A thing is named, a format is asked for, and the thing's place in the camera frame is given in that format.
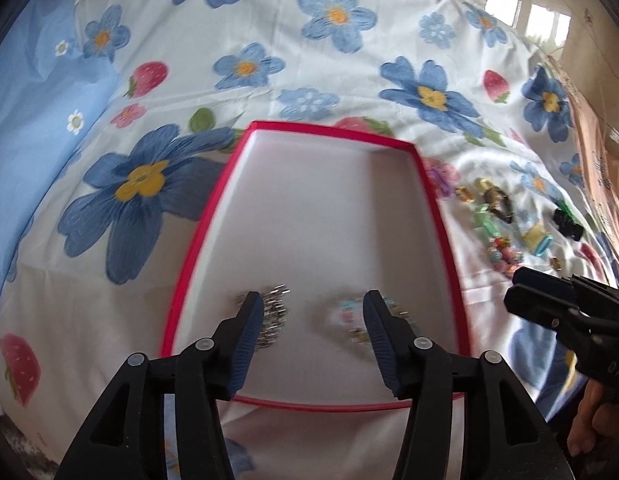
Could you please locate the pastel bead bracelet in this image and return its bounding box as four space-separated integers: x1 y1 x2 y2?
486 236 524 276

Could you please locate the blue hair tie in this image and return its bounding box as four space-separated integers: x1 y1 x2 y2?
526 231 555 259

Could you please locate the silver rhinestone bracelet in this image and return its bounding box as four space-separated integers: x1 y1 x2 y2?
233 283 293 352

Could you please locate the crystal bead bracelet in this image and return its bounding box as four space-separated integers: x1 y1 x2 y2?
333 294 421 346

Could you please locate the green bow hair tie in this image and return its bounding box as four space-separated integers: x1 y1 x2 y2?
471 202 501 239

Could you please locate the gold wrist watch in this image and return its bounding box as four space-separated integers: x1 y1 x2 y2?
475 178 515 224

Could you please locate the yellow hair claw clip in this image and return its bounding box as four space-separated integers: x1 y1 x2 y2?
521 221 552 255

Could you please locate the red jewelry box tray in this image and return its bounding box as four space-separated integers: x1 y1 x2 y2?
160 122 471 413

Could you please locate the person's right hand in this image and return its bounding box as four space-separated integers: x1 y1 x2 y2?
567 379 619 457

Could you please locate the black scrunchie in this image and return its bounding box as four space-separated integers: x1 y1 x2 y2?
552 208 584 242

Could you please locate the green hair clip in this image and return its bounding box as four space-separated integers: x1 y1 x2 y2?
557 200 573 217

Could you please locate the pink cartoon blanket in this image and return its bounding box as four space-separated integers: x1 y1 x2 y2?
548 56 619 271

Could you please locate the floral white bed sheet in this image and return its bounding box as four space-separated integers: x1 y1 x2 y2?
0 0 619 479

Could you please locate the light blue floral pillow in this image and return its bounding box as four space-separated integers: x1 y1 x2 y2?
0 0 118 292

